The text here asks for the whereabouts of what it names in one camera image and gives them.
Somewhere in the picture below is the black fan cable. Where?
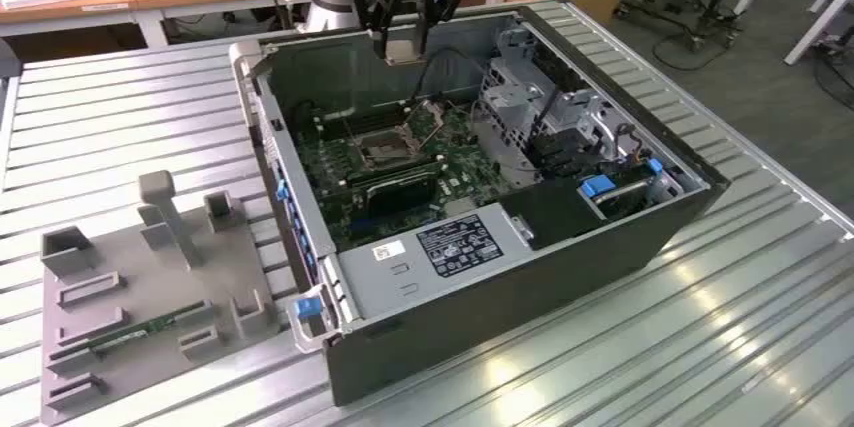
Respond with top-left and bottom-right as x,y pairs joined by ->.
410,46 -> 486,101

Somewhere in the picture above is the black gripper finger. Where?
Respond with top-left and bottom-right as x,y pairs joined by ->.
414,0 -> 434,56
365,6 -> 392,61

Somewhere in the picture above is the green RAM stick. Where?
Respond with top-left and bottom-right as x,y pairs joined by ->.
86,301 -> 206,353
340,161 -> 448,188

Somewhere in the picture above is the grey parts rack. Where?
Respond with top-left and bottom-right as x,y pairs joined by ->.
38,170 -> 286,426

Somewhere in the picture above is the black PC case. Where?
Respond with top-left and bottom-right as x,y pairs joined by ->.
229,0 -> 731,407

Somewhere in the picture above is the CPU socket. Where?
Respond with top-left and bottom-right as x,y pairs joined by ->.
353,129 -> 433,173

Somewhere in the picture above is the green motherboard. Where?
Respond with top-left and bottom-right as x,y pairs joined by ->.
293,99 -> 536,253

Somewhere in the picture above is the silver drive cage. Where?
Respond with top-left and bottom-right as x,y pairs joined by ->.
474,16 -> 711,223

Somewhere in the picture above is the grey power supply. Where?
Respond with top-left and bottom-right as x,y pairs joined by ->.
332,202 -> 538,321

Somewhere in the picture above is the white desk frame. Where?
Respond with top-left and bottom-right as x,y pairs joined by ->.
733,0 -> 854,67

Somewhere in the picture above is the black wheeled stand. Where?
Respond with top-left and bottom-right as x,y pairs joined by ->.
613,0 -> 756,53

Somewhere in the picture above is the silver CPU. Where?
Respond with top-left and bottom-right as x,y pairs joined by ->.
385,39 -> 429,67

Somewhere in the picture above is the black plastic shroud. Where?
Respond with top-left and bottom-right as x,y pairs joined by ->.
497,179 -> 609,251

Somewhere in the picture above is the metal locking lever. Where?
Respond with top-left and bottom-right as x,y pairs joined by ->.
342,118 -> 366,171

